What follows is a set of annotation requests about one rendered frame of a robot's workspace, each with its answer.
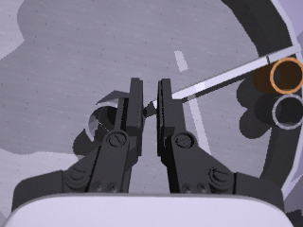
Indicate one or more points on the bronze bushing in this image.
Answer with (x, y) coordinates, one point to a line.
(291, 77)

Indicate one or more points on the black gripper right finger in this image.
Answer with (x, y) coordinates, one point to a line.
(191, 170)

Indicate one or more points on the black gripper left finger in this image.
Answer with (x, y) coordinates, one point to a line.
(106, 169)

